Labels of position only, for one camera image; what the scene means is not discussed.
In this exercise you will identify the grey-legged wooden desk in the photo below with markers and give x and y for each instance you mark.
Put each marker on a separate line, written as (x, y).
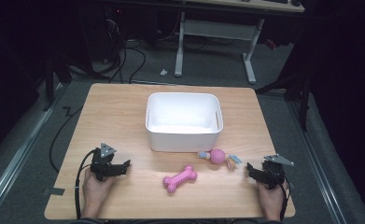
(216, 31)

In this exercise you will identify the black metal stand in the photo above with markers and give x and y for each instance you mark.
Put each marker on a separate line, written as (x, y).
(49, 84)
(303, 102)

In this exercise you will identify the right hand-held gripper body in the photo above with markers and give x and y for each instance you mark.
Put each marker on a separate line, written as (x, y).
(274, 174)

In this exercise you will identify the person's left hand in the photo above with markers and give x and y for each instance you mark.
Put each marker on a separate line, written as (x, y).
(95, 193)

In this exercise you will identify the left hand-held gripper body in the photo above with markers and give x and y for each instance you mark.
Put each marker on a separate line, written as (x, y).
(103, 164)

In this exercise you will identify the white plastic storage bin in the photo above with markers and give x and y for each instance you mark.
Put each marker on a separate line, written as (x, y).
(184, 121)

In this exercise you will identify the white paper scrap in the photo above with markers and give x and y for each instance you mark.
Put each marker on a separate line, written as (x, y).
(163, 72)

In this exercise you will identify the person's right hand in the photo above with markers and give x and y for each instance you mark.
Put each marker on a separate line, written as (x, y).
(271, 199)

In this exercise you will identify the metal floor rail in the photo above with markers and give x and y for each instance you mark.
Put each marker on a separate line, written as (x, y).
(16, 157)
(318, 169)

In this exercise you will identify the grey tape piece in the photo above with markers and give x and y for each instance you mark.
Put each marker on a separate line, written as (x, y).
(55, 191)

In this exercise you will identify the pink bone chew toy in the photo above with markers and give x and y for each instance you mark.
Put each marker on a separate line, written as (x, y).
(180, 179)

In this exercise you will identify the small red object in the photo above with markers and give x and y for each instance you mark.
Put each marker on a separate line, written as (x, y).
(271, 44)

